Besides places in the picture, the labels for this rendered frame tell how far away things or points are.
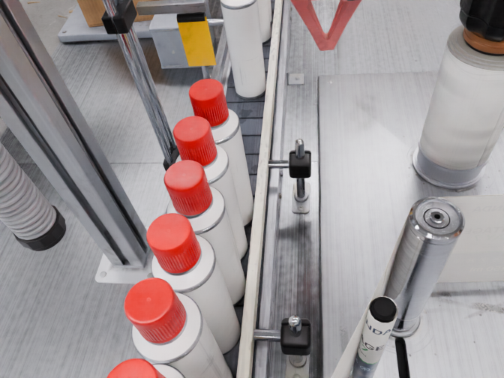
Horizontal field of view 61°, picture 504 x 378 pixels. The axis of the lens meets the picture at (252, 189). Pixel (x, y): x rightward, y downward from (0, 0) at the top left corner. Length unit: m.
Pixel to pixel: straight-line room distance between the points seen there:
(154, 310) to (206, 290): 0.08
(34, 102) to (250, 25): 0.34
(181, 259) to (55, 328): 0.33
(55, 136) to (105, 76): 0.53
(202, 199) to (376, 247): 0.26
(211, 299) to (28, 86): 0.23
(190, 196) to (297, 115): 0.44
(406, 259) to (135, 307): 0.21
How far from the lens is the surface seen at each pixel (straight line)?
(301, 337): 0.44
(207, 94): 0.41
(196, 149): 0.37
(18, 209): 0.32
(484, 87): 0.49
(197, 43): 0.46
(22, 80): 0.39
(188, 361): 0.33
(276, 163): 0.57
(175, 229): 0.31
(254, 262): 0.48
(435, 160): 0.58
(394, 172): 0.61
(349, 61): 0.87
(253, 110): 0.69
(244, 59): 0.67
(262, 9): 0.80
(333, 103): 0.70
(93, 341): 0.59
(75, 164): 0.45
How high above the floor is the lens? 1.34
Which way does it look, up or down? 51 degrees down
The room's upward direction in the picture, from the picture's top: 10 degrees counter-clockwise
